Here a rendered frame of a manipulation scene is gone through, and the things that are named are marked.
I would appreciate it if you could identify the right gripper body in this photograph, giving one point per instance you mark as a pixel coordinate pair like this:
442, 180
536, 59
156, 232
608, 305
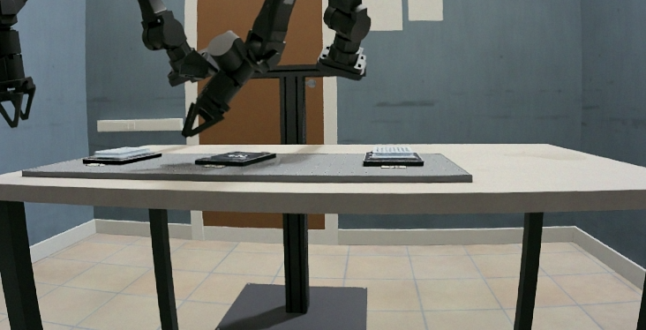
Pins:
16, 76

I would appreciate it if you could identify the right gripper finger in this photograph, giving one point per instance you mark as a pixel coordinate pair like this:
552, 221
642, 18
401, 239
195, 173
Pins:
18, 98
31, 93

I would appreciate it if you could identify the black l-shaped nest locator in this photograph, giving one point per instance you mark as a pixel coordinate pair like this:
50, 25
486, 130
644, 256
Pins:
122, 160

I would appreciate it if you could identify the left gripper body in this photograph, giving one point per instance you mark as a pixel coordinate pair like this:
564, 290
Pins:
221, 103

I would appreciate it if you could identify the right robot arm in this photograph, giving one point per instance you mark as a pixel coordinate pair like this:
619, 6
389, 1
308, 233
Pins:
166, 34

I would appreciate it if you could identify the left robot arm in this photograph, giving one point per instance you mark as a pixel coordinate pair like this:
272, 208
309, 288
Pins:
266, 41

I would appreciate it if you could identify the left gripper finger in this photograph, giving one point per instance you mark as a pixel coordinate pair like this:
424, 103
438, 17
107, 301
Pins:
214, 113
202, 113

